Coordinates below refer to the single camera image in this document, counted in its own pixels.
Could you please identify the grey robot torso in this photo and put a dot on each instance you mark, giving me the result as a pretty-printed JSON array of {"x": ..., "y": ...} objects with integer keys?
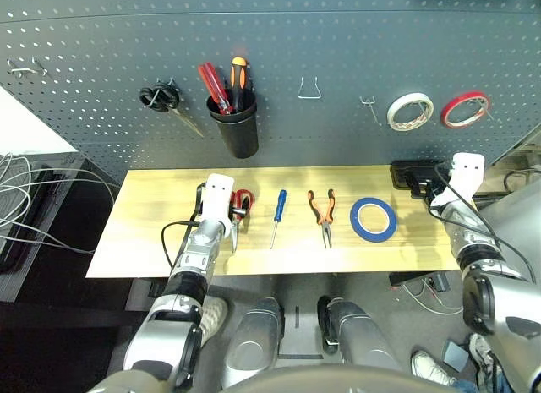
[{"x": 317, "y": 380}]

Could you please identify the blue tape roll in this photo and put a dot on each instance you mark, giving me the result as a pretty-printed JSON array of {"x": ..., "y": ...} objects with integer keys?
[{"x": 353, "y": 219}]

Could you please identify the black tool cup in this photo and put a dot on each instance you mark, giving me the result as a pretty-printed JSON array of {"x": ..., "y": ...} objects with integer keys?
[{"x": 238, "y": 135}]

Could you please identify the grey foot pedal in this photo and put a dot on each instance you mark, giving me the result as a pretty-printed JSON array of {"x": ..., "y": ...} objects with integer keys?
[{"x": 455, "y": 356}]

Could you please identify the red tape roll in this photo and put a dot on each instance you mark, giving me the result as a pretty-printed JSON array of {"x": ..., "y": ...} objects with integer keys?
[{"x": 444, "y": 114}]

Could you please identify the silver right robot leg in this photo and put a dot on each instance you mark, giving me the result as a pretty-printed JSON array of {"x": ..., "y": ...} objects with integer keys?
[{"x": 363, "y": 338}]

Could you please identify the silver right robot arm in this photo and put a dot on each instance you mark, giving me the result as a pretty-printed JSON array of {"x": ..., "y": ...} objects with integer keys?
[{"x": 465, "y": 232}]

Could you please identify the white tape roll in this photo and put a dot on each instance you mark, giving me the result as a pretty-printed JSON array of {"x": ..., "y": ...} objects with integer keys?
[{"x": 391, "y": 114}]

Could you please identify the white side panel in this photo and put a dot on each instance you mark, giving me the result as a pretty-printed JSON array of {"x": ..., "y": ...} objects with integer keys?
[{"x": 25, "y": 131}]

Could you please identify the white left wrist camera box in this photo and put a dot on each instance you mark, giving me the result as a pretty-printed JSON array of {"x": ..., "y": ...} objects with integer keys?
[{"x": 217, "y": 194}]

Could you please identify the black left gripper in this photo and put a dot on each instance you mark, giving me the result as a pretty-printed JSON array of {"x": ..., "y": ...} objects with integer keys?
[{"x": 240, "y": 207}]

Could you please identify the black box under table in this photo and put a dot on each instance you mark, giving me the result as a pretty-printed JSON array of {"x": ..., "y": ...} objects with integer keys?
[{"x": 418, "y": 280}]

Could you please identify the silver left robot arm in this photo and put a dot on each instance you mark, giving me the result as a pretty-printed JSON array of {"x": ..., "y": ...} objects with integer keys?
[{"x": 194, "y": 258}]

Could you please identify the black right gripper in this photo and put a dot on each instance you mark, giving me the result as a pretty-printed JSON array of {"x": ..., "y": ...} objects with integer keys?
[{"x": 424, "y": 185}]

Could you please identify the black plastic tool case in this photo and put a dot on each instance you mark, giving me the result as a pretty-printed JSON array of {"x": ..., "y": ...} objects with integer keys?
[{"x": 399, "y": 173}]

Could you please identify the grey machine housing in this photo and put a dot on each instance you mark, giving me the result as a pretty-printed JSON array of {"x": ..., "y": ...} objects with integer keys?
[{"x": 515, "y": 224}]

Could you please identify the silver left robot leg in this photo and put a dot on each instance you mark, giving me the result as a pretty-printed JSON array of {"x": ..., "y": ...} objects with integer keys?
[{"x": 253, "y": 342}]

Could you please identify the beige knit shoe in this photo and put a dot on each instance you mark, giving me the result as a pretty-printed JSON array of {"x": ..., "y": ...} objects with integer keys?
[{"x": 213, "y": 317}]

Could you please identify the orange black needle-nose pliers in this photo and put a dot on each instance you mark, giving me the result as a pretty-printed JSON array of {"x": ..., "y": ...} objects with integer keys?
[{"x": 323, "y": 217}]

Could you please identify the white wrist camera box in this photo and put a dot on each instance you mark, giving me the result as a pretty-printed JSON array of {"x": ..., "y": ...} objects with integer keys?
[
  {"x": 217, "y": 194},
  {"x": 467, "y": 173}
]

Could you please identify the black equipment box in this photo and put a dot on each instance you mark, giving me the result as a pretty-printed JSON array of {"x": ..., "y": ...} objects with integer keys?
[{"x": 55, "y": 249}]

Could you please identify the silver robot leg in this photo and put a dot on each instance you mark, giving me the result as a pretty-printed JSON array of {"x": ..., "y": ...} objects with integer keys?
[
  {"x": 253, "y": 342},
  {"x": 363, "y": 338}
]

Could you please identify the grey perforated pegboard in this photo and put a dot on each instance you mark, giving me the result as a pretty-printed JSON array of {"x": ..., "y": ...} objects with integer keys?
[{"x": 296, "y": 38}]

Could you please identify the white grey sneaker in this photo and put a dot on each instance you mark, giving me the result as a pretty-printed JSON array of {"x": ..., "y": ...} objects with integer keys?
[{"x": 431, "y": 367}]

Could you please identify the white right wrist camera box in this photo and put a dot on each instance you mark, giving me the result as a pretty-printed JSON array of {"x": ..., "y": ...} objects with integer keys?
[{"x": 467, "y": 173}]

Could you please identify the metal peg hook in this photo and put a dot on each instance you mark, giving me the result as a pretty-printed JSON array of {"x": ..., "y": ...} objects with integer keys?
[
  {"x": 40, "y": 67},
  {"x": 368, "y": 100},
  {"x": 19, "y": 70}
]

